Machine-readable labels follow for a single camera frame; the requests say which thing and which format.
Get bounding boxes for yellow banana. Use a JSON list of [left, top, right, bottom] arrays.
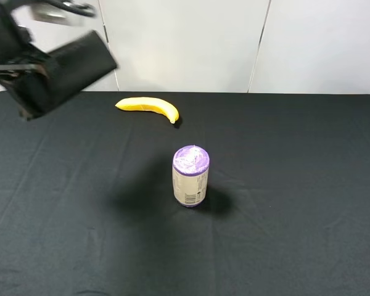
[[115, 97, 179, 124]]

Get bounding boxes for black tablecloth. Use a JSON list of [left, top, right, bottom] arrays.
[[0, 92, 370, 295]]

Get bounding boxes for black glasses case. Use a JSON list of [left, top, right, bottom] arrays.
[[4, 31, 117, 119]]

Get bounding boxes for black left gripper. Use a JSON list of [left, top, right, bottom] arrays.
[[0, 5, 48, 76]]

